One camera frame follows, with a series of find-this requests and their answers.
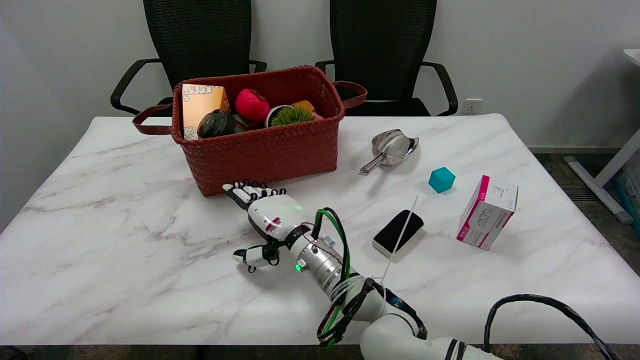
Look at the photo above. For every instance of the white wall socket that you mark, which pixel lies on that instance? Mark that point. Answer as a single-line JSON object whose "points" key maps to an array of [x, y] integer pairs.
{"points": [[472, 106]]}

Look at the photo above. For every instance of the teal cube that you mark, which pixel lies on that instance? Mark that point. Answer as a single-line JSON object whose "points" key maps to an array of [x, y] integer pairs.
{"points": [[442, 180]]}

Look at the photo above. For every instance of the dark round jar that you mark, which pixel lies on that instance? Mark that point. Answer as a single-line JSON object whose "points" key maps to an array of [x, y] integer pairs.
{"points": [[216, 124]]}

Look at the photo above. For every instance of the red ball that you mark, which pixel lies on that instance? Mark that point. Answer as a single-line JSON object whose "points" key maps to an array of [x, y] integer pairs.
{"points": [[251, 105]]}

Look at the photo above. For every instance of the orange tissue box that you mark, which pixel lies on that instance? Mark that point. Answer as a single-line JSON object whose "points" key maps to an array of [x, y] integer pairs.
{"points": [[200, 105]]}

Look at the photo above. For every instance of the white desk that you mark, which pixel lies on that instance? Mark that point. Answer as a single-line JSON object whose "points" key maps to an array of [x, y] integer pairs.
{"points": [[615, 165]]}

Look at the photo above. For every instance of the blue storage bin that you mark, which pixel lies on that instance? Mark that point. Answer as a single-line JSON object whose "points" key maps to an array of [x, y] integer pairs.
{"points": [[631, 195]]}

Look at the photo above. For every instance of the red woven basket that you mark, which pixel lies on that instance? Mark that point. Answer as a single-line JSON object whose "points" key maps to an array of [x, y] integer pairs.
{"points": [[265, 152]]}

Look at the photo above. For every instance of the black whiteboard eraser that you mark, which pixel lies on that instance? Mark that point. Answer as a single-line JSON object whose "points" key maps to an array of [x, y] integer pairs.
{"points": [[399, 231]]}

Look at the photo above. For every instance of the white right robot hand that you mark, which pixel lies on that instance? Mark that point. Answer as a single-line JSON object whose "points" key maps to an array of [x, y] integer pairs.
{"points": [[275, 212]]}

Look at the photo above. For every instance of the black office chair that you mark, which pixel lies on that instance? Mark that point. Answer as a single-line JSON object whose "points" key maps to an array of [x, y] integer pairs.
{"points": [[197, 40], [382, 45]]}

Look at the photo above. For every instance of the white paper box pink stripe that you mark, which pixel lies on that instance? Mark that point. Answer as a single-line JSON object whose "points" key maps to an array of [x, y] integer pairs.
{"points": [[487, 215]]}

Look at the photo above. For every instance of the green potted plant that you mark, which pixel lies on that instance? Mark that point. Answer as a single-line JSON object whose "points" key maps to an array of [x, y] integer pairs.
{"points": [[291, 116]]}

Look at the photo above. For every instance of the metal scoop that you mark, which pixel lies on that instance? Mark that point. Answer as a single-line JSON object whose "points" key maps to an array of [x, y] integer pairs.
{"points": [[392, 145]]}

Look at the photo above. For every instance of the small orange item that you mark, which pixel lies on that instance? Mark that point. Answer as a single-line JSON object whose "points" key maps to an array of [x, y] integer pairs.
{"points": [[304, 105]]}

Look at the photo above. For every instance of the white zip tie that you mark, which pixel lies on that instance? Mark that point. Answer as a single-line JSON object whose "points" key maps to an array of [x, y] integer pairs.
{"points": [[400, 240]]}

